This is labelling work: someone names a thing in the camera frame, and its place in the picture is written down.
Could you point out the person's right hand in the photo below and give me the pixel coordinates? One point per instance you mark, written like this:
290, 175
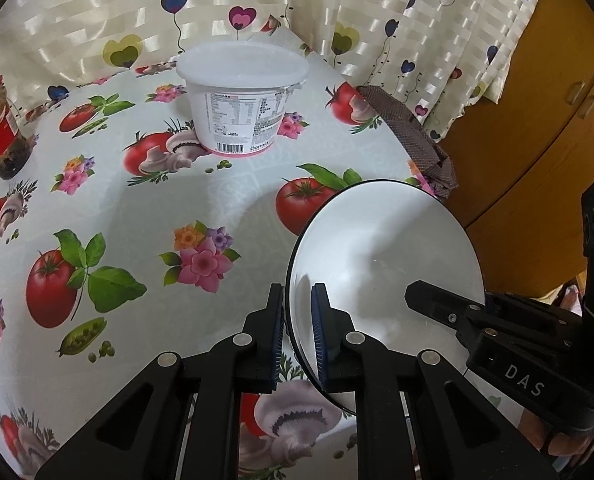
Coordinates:
559, 447

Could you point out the white ribbed bowl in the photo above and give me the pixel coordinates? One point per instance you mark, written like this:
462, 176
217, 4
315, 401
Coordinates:
377, 250

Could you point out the brown woven cloth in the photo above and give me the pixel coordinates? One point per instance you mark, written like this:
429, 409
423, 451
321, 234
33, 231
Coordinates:
417, 145

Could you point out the fruit and flower printed tablecloth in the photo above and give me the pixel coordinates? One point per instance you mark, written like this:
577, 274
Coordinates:
142, 200

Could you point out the cream striped heart curtain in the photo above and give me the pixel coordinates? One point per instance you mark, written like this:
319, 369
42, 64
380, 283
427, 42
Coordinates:
377, 10

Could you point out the white plastic tub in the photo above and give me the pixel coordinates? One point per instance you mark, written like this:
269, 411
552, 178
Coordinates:
242, 105

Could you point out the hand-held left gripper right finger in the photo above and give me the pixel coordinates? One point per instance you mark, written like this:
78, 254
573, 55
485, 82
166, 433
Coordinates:
319, 340

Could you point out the wooden cabinet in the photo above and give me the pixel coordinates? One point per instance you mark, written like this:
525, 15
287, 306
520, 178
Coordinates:
527, 135

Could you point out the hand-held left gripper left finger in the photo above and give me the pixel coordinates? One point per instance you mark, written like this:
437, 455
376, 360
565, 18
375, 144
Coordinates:
277, 340

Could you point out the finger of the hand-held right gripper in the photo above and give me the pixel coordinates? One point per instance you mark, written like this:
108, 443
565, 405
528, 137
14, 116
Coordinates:
537, 322
437, 302

